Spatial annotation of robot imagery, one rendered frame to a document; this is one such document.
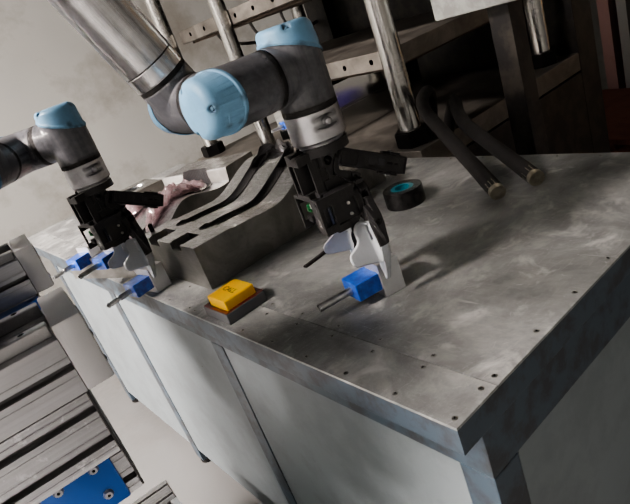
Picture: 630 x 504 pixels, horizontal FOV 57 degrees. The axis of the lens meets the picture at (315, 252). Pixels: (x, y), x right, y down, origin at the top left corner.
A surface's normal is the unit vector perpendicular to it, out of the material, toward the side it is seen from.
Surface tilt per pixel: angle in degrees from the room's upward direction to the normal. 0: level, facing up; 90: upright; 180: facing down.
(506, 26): 90
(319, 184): 90
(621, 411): 90
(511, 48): 90
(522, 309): 0
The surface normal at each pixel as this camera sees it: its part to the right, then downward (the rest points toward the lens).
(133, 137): 0.52, 0.17
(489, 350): -0.33, -0.87
